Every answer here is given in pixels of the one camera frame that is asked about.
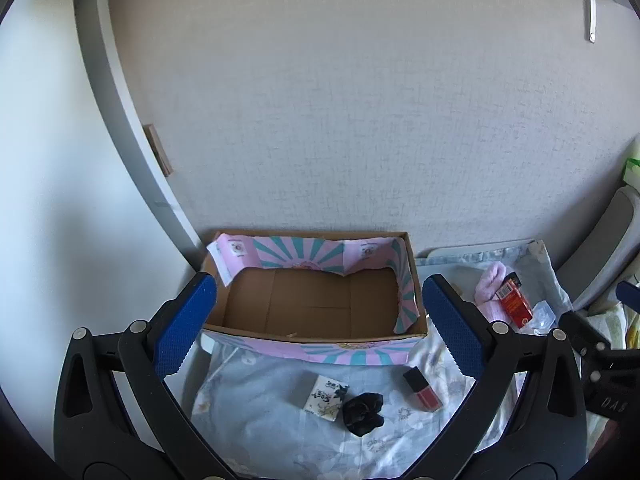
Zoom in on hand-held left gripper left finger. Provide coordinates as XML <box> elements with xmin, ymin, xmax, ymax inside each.
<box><xmin>54</xmin><ymin>271</ymin><xmax>236</xmax><ymax>480</ymax></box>

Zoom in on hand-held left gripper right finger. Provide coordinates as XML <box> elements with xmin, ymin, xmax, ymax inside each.
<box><xmin>422</xmin><ymin>274</ymin><xmax>587</xmax><ymax>480</ymax></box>

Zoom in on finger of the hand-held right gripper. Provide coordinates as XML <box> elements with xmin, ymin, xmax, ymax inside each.
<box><xmin>558</xmin><ymin>311</ymin><xmax>612</xmax><ymax>361</ymax></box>
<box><xmin>616</xmin><ymin>281</ymin><xmax>640</xmax><ymax>307</ymax></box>

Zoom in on pink fuzzy sock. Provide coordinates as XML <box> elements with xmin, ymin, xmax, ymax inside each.
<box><xmin>474</xmin><ymin>261</ymin><xmax>510</xmax><ymax>322</ymax></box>

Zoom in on red drink carton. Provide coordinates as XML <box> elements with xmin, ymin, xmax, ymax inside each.
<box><xmin>498</xmin><ymin>282</ymin><xmax>535</xmax><ymax>330</ymax></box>

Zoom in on red nail polish bottle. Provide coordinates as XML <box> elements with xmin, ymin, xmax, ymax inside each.
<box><xmin>402</xmin><ymin>366</ymin><xmax>442</xmax><ymax>409</ymax></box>

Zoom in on black hair scrunchie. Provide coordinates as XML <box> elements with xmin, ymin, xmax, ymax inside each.
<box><xmin>341</xmin><ymin>392</ymin><xmax>385</xmax><ymax>436</ymax></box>

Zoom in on cardboard box with pink flaps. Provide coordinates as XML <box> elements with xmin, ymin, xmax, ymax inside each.
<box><xmin>200</xmin><ymin>230</ymin><xmax>430</xmax><ymax>366</ymax></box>

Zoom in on white black printed packet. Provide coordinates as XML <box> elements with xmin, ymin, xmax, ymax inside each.
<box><xmin>303</xmin><ymin>374</ymin><xmax>348</xmax><ymax>420</ymax></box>

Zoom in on yellow green printed cloth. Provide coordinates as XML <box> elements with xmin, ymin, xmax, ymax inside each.
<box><xmin>585</xmin><ymin>305</ymin><xmax>640</xmax><ymax>456</ymax></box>

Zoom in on grey chair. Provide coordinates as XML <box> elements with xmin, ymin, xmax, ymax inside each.
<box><xmin>555</xmin><ymin>185</ymin><xmax>640</xmax><ymax>311</ymax></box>

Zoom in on pale blue floral cloth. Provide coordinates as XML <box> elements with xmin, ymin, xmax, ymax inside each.
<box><xmin>190</xmin><ymin>239</ymin><xmax>573</xmax><ymax>480</ymax></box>

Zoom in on green tissue box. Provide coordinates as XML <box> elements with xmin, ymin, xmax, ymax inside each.
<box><xmin>622</xmin><ymin>137</ymin><xmax>640</xmax><ymax>186</ymax></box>

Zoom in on small wooden block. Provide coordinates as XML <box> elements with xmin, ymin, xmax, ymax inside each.
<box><xmin>142</xmin><ymin>123</ymin><xmax>173</xmax><ymax>177</ymax></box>

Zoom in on grey door frame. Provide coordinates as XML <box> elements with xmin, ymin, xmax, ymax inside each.
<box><xmin>72</xmin><ymin>0</ymin><xmax>206</xmax><ymax>273</ymax></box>

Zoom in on white wall bracket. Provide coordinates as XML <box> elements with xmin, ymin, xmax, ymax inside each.
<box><xmin>582</xmin><ymin>0</ymin><xmax>616</xmax><ymax>43</ymax></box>

